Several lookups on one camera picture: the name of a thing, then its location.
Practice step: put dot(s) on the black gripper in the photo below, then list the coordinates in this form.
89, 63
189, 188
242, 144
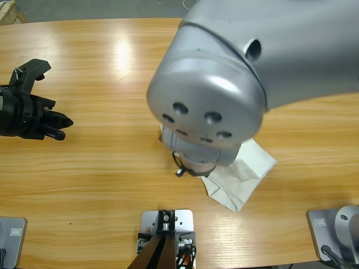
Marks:
179, 173
19, 115

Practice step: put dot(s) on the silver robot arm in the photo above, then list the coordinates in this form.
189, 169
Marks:
238, 70

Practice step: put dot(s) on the white mount block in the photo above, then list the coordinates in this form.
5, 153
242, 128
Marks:
185, 221

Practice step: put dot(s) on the white t-shirt with black logo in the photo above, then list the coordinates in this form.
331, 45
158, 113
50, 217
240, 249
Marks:
241, 179

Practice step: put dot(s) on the black bracket with silver roller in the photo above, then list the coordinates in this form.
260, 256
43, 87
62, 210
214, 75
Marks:
166, 218

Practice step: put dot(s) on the wooden pallet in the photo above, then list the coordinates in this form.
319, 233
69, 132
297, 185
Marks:
11, 11

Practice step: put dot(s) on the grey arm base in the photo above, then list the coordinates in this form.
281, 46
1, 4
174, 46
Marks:
12, 243
319, 232

